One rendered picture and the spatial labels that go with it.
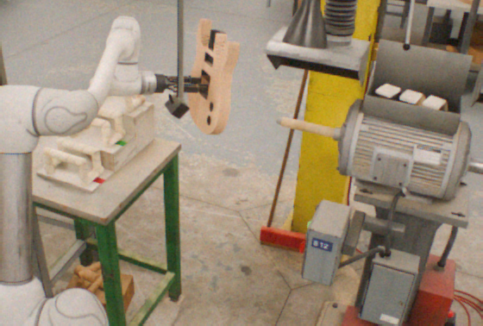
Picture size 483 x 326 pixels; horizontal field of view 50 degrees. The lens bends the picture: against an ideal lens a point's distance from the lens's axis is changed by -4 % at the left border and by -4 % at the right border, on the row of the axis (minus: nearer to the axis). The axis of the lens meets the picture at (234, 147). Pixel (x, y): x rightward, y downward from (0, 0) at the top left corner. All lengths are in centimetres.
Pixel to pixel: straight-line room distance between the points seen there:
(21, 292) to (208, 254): 168
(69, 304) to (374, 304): 99
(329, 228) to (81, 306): 73
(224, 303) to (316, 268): 126
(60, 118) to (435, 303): 136
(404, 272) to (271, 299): 122
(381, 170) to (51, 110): 95
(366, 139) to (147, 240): 187
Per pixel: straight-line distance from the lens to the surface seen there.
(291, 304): 285
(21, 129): 146
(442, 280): 200
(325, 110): 272
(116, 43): 182
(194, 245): 315
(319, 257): 159
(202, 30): 216
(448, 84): 172
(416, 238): 180
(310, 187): 296
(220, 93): 195
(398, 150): 163
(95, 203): 195
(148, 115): 222
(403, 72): 172
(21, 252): 157
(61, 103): 140
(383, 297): 185
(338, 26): 166
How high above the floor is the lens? 208
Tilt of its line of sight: 31 degrees down
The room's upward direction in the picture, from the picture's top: 3 degrees clockwise
